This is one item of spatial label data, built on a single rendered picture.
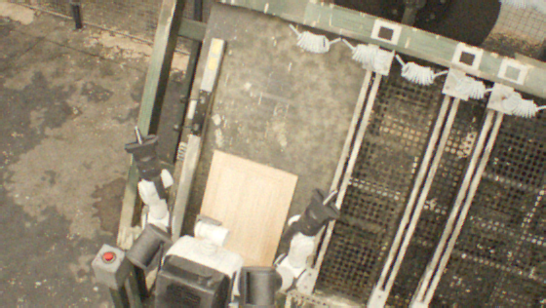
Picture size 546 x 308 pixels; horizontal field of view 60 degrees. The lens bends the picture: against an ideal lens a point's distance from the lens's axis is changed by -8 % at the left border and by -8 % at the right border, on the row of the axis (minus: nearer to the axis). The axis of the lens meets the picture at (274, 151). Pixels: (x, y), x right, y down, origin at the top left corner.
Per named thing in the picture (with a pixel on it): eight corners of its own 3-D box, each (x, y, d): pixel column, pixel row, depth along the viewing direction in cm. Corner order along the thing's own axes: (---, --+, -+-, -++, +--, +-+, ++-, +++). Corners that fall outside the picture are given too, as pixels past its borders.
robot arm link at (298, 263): (314, 248, 189) (309, 269, 204) (292, 233, 193) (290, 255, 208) (297, 267, 184) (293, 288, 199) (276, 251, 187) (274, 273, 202)
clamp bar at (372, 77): (295, 282, 224) (286, 308, 201) (376, 19, 192) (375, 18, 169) (317, 288, 223) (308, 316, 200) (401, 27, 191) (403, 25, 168)
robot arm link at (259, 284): (282, 301, 180) (269, 306, 167) (259, 299, 183) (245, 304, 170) (283, 269, 182) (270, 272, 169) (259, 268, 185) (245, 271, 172)
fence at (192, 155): (171, 238, 233) (167, 241, 229) (215, 37, 208) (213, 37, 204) (180, 242, 232) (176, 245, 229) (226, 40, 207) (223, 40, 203)
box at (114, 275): (97, 283, 225) (91, 263, 212) (109, 263, 233) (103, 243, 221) (119, 292, 224) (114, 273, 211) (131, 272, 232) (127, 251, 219)
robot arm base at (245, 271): (280, 307, 178) (271, 312, 167) (246, 305, 181) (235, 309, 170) (280, 265, 180) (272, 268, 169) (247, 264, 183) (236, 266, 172)
